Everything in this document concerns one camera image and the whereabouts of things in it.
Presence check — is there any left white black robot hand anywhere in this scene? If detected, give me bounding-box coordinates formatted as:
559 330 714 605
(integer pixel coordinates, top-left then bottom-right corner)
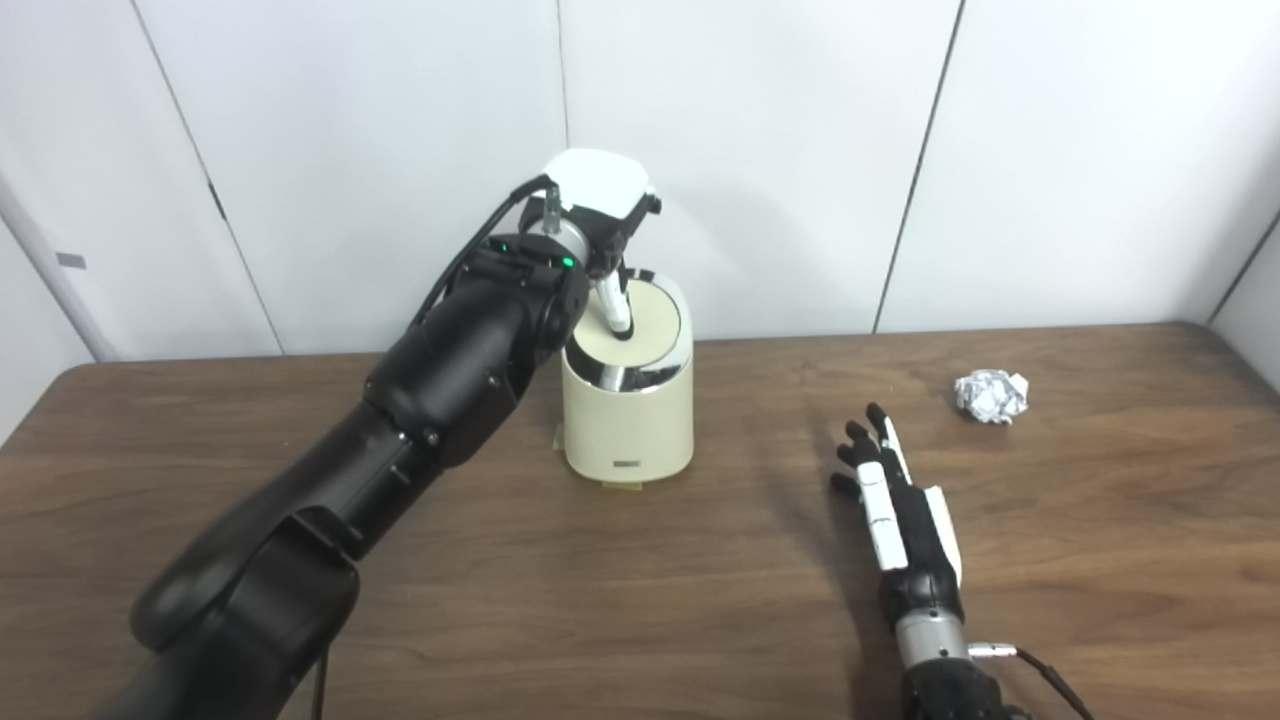
540 148 663 346

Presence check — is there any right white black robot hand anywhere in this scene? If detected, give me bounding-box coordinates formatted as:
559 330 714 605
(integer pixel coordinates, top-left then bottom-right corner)
830 402 966 626

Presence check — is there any round cream bin lid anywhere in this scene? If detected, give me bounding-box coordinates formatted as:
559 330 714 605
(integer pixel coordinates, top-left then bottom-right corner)
568 280 683 366

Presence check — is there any white paper ball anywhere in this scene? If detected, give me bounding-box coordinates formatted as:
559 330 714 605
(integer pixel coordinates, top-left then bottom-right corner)
953 368 1031 426

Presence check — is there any cream-colored desktop trash bin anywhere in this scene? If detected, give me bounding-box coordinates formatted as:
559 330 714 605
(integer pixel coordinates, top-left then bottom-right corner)
560 268 696 488

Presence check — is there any yellow tape under bin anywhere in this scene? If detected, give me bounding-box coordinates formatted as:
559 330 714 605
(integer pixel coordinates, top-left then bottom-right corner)
553 425 646 493

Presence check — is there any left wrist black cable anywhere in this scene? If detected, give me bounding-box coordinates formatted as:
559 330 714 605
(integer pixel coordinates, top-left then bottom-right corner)
405 175 561 331

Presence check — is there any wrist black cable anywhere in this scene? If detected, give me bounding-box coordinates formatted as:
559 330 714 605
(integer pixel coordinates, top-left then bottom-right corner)
968 643 1096 720
405 175 561 331

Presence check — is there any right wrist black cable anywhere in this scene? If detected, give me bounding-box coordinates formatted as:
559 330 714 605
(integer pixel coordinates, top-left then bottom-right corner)
968 643 1096 720

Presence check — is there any white wall corner post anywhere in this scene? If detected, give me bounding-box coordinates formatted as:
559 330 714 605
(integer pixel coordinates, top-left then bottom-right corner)
0 170 121 363

